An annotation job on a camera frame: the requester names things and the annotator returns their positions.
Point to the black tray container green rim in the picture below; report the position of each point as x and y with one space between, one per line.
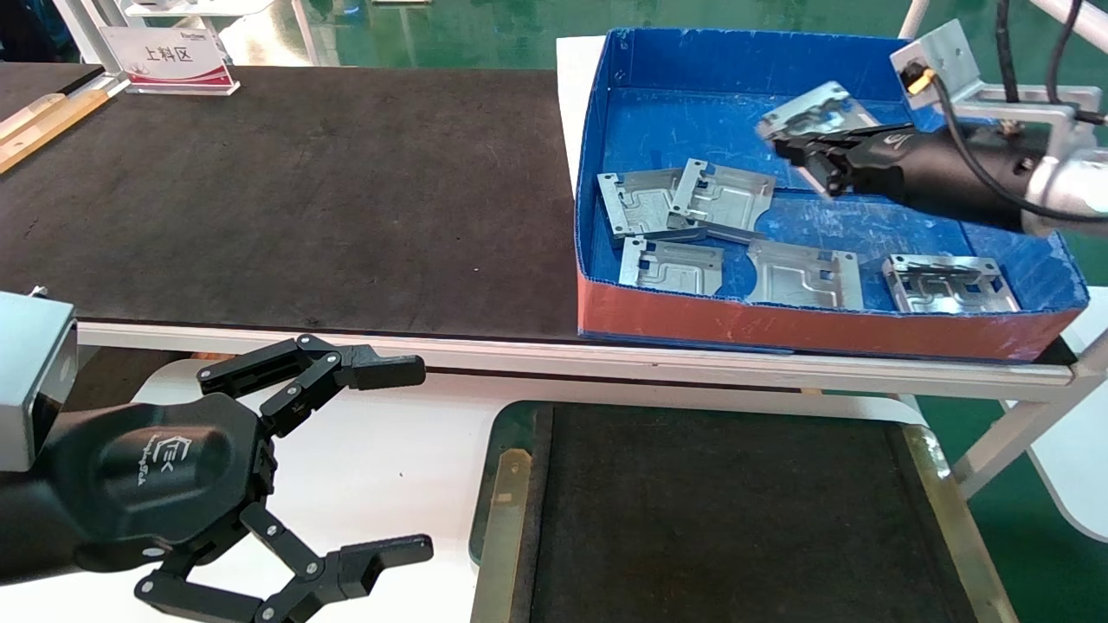
736 519

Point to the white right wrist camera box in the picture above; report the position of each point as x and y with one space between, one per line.
948 56

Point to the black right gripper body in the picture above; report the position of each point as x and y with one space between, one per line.
935 173

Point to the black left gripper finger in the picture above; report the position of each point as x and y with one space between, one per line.
355 567
381 370

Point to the silver stamped metal part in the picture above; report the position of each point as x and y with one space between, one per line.
801 277
814 108
727 199
675 270
948 290
636 203

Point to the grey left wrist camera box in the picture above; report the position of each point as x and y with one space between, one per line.
26 372

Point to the brass strip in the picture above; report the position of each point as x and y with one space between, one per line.
506 519

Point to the white table edge rail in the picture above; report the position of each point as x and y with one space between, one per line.
519 355

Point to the white shelf board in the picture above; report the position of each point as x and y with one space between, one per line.
199 7

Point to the brown wooden strip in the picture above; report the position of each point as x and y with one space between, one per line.
52 130

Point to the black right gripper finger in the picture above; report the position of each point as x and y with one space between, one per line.
835 176
814 147

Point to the white metal frame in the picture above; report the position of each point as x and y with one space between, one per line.
82 26

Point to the blue cardboard box red front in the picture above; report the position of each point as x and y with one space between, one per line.
692 112

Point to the white red sign plate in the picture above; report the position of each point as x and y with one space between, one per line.
169 56

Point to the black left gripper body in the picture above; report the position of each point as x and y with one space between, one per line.
156 476

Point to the white frame tube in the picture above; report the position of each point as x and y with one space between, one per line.
1095 30

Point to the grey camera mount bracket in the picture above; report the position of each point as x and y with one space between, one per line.
1030 108

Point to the large black table mat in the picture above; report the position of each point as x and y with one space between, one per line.
303 199

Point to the white sheet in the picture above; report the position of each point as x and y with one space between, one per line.
573 86

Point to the light beige wooden strip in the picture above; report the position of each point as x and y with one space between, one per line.
30 117

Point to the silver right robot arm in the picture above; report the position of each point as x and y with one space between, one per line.
1073 186

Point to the white table leg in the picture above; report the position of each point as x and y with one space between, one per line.
1013 437

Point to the white frame post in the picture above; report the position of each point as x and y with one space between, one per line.
913 13

